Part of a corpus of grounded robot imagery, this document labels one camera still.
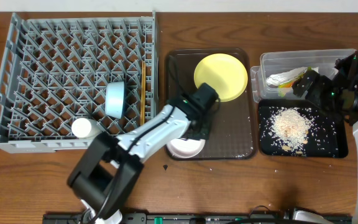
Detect dark brown serving tray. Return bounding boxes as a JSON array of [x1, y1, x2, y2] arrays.
[[165, 48, 257, 161]]

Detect yellow round plate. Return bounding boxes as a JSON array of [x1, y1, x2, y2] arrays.
[[193, 54, 248, 102]]

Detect white cup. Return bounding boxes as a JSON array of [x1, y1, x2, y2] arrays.
[[71, 118, 102, 139]]

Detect green snack wrapper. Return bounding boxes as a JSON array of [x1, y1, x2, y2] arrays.
[[278, 67, 312, 96]]

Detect light blue bowl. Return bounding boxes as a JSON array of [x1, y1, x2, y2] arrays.
[[105, 82, 126, 119]]

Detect white pink bowl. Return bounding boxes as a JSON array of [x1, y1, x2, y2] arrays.
[[166, 139, 206, 159]]

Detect grey plastic dish rack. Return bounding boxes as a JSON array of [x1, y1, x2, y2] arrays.
[[0, 14, 158, 153]]

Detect black rail at table edge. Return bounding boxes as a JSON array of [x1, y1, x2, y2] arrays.
[[42, 207, 352, 224]]

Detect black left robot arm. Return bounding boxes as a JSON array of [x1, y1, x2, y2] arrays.
[[67, 94, 221, 223]]

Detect white napkin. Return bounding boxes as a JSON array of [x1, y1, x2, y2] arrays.
[[266, 67, 338, 88]]

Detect black waste tray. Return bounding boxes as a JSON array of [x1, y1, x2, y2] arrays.
[[257, 99, 349, 159]]

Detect clear plastic waste bin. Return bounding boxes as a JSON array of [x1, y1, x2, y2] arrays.
[[250, 49, 356, 103]]

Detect pile of rice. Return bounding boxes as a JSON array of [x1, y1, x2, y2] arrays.
[[264, 106, 338, 156]]

